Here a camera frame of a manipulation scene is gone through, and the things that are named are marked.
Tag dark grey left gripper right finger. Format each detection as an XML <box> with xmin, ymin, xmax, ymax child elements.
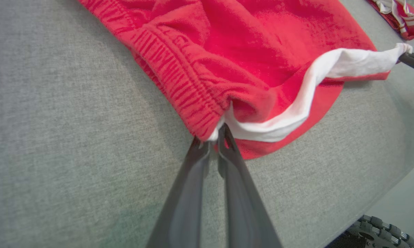
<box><xmin>217</xmin><ymin>124</ymin><xmax>283</xmax><ymax>248</ymax></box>

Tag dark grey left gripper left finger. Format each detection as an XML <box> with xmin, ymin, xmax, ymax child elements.
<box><xmin>146</xmin><ymin>136</ymin><xmax>211</xmax><ymax>248</ymax></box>

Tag red white Bulls jersey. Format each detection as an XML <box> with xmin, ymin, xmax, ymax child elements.
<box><xmin>367</xmin><ymin>0</ymin><xmax>414</xmax><ymax>41</ymax></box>

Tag red shorts with white stripe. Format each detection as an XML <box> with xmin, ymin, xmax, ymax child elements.
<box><xmin>78</xmin><ymin>0</ymin><xmax>414</xmax><ymax>161</ymax></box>

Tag black roller robot wheel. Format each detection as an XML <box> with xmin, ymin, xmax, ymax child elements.
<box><xmin>325</xmin><ymin>215</ymin><xmax>414</xmax><ymax>248</ymax></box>

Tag grey fabric sofa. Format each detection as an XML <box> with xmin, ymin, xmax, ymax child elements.
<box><xmin>0</xmin><ymin>0</ymin><xmax>414</xmax><ymax>248</ymax></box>

